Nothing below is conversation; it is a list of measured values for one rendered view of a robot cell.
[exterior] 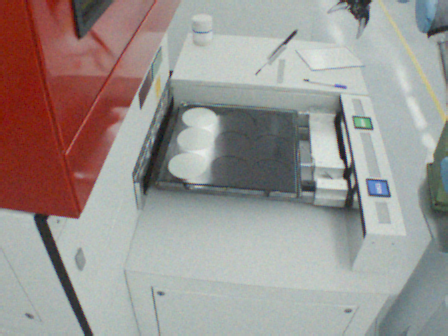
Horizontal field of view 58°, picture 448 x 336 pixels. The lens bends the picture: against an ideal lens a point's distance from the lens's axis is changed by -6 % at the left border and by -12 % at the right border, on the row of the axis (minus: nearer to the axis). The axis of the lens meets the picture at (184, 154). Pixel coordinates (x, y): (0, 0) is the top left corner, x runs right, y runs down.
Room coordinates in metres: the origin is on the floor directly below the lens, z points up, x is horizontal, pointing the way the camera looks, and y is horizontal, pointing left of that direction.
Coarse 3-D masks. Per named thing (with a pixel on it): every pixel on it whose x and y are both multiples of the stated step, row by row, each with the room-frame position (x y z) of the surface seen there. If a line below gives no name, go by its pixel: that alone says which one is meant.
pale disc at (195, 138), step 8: (192, 128) 1.01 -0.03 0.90; (200, 128) 1.01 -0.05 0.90; (184, 136) 0.98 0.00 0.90; (192, 136) 0.97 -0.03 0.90; (200, 136) 0.97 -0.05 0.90; (208, 136) 0.97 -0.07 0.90; (184, 144) 0.94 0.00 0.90; (192, 144) 0.94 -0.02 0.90; (200, 144) 0.94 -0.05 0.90; (208, 144) 0.94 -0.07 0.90
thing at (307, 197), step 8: (184, 192) 0.84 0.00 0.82; (192, 192) 0.83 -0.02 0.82; (200, 192) 0.83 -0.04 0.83; (208, 192) 0.82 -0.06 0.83; (216, 192) 0.82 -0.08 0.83; (296, 192) 0.79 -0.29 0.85; (304, 192) 0.78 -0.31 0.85; (280, 200) 0.79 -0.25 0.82; (288, 200) 0.78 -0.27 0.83; (296, 200) 0.78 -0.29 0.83; (304, 200) 0.77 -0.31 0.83; (312, 200) 0.77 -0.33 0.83
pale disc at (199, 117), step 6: (198, 108) 1.11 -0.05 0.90; (186, 114) 1.08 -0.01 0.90; (192, 114) 1.08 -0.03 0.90; (198, 114) 1.08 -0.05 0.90; (204, 114) 1.08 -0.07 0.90; (210, 114) 1.08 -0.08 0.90; (186, 120) 1.05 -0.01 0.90; (192, 120) 1.05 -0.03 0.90; (198, 120) 1.05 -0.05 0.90; (204, 120) 1.05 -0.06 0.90; (210, 120) 1.05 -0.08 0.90; (198, 126) 1.02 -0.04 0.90; (204, 126) 1.02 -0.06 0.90
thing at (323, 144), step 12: (312, 120) 1.06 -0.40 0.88; (312, 132) 1.00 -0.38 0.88; (324, 132) 1.00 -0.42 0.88; (312, 144) 0.94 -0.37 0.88; (324, 144) 0.94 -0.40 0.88; (336, 144) 0.94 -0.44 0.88; (324, 156) 0.89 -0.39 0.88; (336, 156) 0.89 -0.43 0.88; (312, 168) 0.85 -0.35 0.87; (324, 204) 0.73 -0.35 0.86; (336, 204) 0.72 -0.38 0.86
